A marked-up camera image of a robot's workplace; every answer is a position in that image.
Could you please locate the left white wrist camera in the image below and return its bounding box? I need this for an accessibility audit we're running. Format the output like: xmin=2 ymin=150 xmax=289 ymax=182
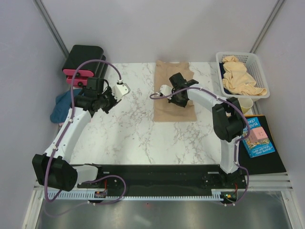
xmin=112 ymin=83 xmax=131 ymax=101

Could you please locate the pink cube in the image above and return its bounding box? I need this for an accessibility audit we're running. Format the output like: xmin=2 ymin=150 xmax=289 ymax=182
xmin=249 ymin=126 xmax=268 ymax=143

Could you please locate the upper black pink drawer box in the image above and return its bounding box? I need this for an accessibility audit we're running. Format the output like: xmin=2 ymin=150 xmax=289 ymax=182
xmin=62 ymin=44 xmax=105 ymax=78

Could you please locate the purple cable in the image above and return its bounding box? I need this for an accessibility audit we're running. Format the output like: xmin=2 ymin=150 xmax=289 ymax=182
xmin=44 ymin=59 xmax=127 ymax=218
xmin=149 ymin=87 xmax=250 ymax=206

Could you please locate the white plastic basket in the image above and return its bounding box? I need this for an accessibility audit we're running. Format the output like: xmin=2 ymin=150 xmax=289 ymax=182
xmin=216 ymin=51 xmax=270 ymax=102

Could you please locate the lower black pink drawer box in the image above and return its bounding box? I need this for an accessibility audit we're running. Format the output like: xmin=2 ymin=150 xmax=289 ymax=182
xmin=62 ymin=56 xmax=108 ymax=88

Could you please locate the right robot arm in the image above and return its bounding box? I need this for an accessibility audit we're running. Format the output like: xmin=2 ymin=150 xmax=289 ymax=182
xmin=160 ymin=73 xmax=246 ymax=188

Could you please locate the white cable duct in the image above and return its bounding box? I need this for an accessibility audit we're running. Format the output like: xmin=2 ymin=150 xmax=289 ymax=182
xmin=56 ymin=190 xmax=223 ymax=201

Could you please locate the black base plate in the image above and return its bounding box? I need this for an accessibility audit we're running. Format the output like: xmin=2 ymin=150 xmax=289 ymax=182
xmin=77 ymin=165 xmax=246 ymax=197

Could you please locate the black pink drawer box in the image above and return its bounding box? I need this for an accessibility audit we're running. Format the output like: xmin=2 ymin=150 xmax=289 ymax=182
xmin=62 ymin=56 xmax=108 ymax=88
xmin=62 ymin=44 xmax=105 ymax=78

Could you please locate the blue storey treehouse book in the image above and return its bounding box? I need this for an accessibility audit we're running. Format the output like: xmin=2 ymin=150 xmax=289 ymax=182
xmin=242 ymin=117 xmax=275 ymax=158

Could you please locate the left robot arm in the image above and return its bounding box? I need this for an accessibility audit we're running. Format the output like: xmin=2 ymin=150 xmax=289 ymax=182
xmin=32 ymin=77 xmax=130 ymax=191

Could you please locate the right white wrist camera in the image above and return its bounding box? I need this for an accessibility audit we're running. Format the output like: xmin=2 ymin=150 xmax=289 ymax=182
xmin=157 ymin=84 xmax=173 ymax=98

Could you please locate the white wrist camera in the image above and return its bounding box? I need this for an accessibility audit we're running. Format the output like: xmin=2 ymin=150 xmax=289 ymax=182
xmin=157 ymin=84 xmax=173 ymax=98
xmin=112 ymin=83 xmax=131 ymax=101

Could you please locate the yellow mug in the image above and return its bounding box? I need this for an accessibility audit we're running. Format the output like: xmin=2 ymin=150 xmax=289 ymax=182
xmin=238 ymin=98 xmax=254 ymax=114

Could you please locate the light yellow t shirt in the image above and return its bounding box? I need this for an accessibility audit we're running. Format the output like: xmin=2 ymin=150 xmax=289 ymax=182
xmin=222 ymin=55 xmax=267 ymax=96

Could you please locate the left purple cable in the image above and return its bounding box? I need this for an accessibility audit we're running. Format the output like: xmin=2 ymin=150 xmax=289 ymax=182
xmin=44 ymin=59 xmax=127 ymax=218

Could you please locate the blue t shirt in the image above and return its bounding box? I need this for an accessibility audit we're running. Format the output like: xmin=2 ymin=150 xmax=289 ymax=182
xmin=50 ymin=90 xmax=71 ymax=124

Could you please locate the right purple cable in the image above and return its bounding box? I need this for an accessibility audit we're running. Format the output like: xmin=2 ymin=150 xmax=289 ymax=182
xmin=149 ymin=87 xmax=250 ymax=206

